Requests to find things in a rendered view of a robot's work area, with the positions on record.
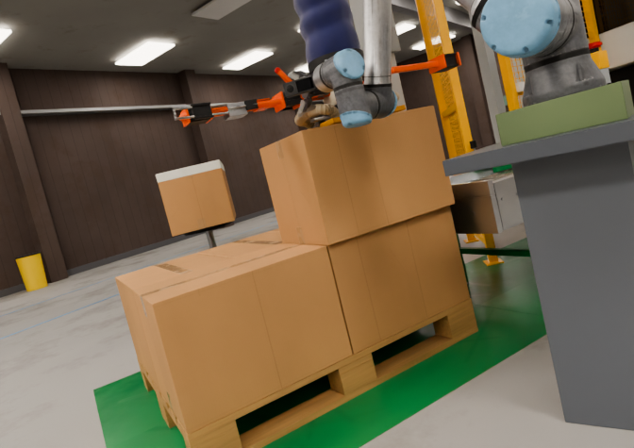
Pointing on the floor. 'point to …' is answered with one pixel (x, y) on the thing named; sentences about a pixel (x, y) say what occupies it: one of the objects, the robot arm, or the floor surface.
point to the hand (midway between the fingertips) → (291, 95)
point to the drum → (32, 271)
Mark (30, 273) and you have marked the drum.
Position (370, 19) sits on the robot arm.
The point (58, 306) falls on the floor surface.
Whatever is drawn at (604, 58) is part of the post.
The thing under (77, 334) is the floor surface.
